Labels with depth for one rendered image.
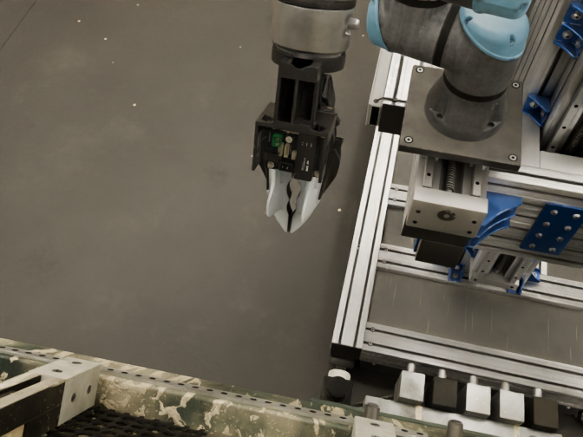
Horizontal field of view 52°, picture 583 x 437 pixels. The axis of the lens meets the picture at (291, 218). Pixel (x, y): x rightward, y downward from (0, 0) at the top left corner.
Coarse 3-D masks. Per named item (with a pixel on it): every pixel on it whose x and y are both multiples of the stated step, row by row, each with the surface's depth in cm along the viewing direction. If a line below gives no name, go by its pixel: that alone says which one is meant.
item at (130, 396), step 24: (0, 360) 102; (24, 360) 102; (96, 360) 111; (120, 384) 100; (144, 384) 100; (216, 384) 108; (120, 408) 100; (144, 408) 99; (168, 408) 99; (192, 408) 99; (216, 408) 98; (240, 408) 98; (264, 408) 98; (312, 408) 103; (336, 408) 106; (240, 432) 98; (264, 432) 97; (288, 432) 97; (312, 432) 96; (336, 432) 96; (432, 432) 102
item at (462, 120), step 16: (432, 96) 112; (448, 96) 108; (464, 96) 105; (480, 96) 104; (496, 96) 105; (432, 112) 112; (448, 112) 109; (464, 112) 107; (480, 112) 107; (496, 112) 109; (448, 128) 110; (464, 128) 109; (480, 128) 109; (496, 128) 111
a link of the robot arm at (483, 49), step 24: (456, 24) 98; (480, 24) 95; (504, 24) 95; (528, 24) 97; (456, 48) 99; (480, 48) 96; (504, 48) 95; (456, 72) 103; (480, 72) 100; (504, 72) 100
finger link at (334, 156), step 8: (336, 136) 63; (336, 144) 63; (336, 152) 63; (328, 160) 63; (336, 160) 63; (328, 168) 64; (336, 168) 64; (328, 176) 65; (328, 184) 66; (320, 192) 65
